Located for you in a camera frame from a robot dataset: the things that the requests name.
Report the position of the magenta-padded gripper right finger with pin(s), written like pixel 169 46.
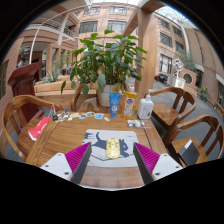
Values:
pixel 146 157

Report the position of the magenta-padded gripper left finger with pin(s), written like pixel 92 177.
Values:
pixel 80 156

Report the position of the yellow computer mouse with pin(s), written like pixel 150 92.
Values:
pixel 113 148

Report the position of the grey cat print mouse pad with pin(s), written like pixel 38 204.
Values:
pixel 96 156

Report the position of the clear plastic packet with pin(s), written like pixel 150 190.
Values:
pixel 135 123

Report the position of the wooden armchair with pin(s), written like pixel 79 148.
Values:
pixel 76 98
pixel 166 115
pixel 23 143
pixel 181 145

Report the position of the small white sticker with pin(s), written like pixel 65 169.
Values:
pixel 70 118
pixel 106 119

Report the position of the red and blue sticker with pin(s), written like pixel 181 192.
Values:
pixel 82 116

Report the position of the cream sticker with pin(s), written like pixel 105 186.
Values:
pixel 74 115

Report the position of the black flat box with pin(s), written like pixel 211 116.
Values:
pixel 189 153

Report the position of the blue-edged picture sticker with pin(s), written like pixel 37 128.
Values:
pixel 90 114

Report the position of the blue picture sticker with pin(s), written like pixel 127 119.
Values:
pixel 99 116

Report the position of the black car key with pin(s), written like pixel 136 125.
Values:
pixel 55 118

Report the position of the red paper shopping bag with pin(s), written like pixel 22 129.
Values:
pixel 39 129

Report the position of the white pump bottle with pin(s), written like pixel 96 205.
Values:
pixel 145 108

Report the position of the orange dish soap bottle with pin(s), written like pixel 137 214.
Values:
pixel 129 105

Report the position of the blue squeeze tube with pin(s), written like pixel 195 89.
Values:
pixel 114 105

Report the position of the long wooden planter box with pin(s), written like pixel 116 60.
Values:
pixel 50 88

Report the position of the dark red wooden lectern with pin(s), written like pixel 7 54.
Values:
pixel 23 83

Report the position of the leafy plant in white pot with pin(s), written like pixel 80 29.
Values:
pixel 106 60

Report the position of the dark bust statue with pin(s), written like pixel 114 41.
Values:
pixel 23 58

